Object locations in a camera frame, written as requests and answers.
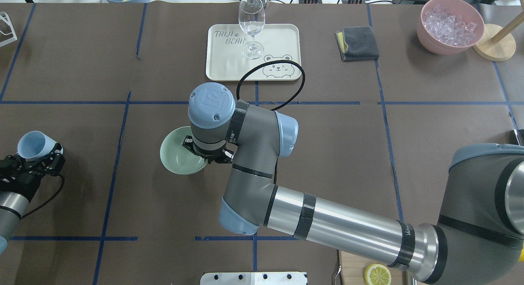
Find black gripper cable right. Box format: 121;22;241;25
236;60;306;112

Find half lemon slice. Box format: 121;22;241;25
363;263;392;285

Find cream bear tray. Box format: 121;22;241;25
206;24;301;81

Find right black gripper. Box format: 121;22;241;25
182;136;235;164

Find grey folded cloth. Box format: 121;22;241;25
335;26;379;62

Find pink bowl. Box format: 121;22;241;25
417;0;483;55

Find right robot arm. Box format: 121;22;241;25
185;82;523;285

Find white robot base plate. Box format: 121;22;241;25
200;271;308;285

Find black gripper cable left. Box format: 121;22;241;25
21;173;65;219

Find light blue plastic cup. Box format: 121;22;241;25
17;131;57;161

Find wooden cup stand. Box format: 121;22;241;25
473;0;523;62

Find clear ice cubes in pink bowl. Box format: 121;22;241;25
422;5;478;47

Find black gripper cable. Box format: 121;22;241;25
236;60;306;112
21;173;65;219

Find white wire dish rack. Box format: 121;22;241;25
0;12;18;47

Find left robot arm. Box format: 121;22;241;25
0;143;65;253

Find green bowl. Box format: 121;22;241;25
160;126;207;175

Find clear wine glass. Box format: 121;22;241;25
238;0;266;60

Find wooden cutting board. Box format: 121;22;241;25
335;250;418;285

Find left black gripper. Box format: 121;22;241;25
0;143;65;197

